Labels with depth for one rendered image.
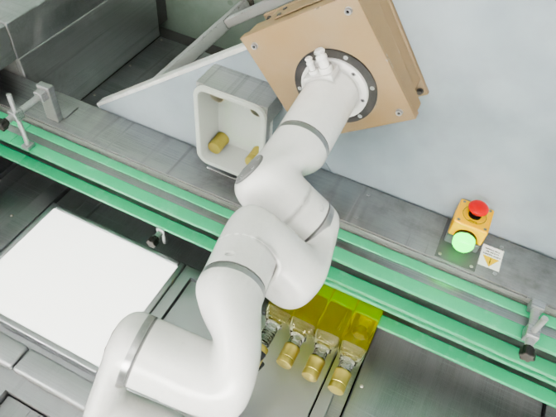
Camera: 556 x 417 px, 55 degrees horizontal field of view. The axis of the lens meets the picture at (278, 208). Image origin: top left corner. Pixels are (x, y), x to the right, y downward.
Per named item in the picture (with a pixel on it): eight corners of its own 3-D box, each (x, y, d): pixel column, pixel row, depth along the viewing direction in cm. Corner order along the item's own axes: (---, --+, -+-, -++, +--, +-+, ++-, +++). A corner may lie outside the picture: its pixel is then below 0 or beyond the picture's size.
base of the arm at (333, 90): (286, 46, 93) (246, 100, 85) (352, 35, 86) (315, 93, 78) (317, 117, 103) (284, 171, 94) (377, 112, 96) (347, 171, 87)
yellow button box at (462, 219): (451, 217, 117) (443, 241, 112) (462, 194, 111) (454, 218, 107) (483, 229, 115) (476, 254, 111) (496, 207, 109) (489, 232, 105)
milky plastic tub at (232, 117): (215, 139, 134) (197, 160, 129) (213, 63, 117) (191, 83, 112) (277, 163, 130) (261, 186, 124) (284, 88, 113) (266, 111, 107)
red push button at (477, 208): (462, 219, 108) (467, 208, 105) (466, 206, 110) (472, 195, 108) (481, 227, 107) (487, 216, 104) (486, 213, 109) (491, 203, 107)
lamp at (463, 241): (450, 240, 111) (447, 250, 109) (457, 226, 108) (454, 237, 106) (472, 248, 110) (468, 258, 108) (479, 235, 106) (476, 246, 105)
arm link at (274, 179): (295, 107, 81) (249, 179, 72) (352, 165, 85) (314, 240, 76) (260, 130, 89) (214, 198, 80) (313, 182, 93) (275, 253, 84)
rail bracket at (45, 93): (65, 107, 148) (5, 156, 135) (50, 55, 136) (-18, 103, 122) (79, 113, 147) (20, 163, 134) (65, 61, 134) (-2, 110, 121)
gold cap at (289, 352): (284, 347, 113) (275, 364, 110) (285, 339, 110) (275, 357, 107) (299, 354, 112) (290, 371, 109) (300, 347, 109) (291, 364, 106)
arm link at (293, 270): (232, 249, 62) (324, 328, 67) (282, 140, 80) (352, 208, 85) (186, 278, 68) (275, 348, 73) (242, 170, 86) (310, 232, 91)
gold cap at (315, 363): (309, 361, 112) (301, 378, 109) (309, 352, 109) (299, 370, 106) (325, 366, 110) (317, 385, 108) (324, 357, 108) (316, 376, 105)
